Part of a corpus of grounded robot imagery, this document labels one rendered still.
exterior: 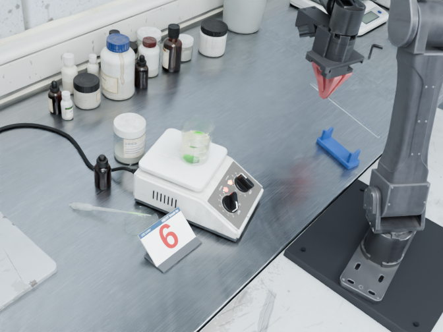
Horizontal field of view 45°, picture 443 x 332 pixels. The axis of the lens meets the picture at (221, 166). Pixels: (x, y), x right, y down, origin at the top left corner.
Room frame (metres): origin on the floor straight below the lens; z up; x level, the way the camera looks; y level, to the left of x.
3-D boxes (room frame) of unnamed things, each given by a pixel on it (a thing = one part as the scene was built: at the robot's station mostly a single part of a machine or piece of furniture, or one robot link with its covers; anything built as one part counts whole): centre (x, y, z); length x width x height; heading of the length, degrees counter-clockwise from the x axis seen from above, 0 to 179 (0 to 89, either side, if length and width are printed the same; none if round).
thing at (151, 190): (0.69, 0.04, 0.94); 0.22 x 0.13 x 0.08; 74
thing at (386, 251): (0.61, -0.28, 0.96); 0.20 x 0.07 x 0.08; 153
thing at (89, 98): (0.91, 0.30, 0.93); 0.05 x 0.05 x 0.06
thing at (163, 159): (0.69, 0.07, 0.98); 0.12 x 0.12 x 0.01; 74
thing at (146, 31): (1.14, 0.22, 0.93); 0.06 x 0.06 x 0.07
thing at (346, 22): (0.95, -0.18, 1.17); 0.07 x 0.06 x 0.07; 16
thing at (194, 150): (0.70, 0.05, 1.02); 0.06 x 0.05 x 0.08; 114
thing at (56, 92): (0.87, 0.35, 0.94); 0.03 x 0.03 x 0.07
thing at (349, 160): (0.89, -0.23, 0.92); 0.10 x 0.03 x 0.04; 41
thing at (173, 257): (0.56, 0.06, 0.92); 0.09 x 0.06 x 0.04; 146
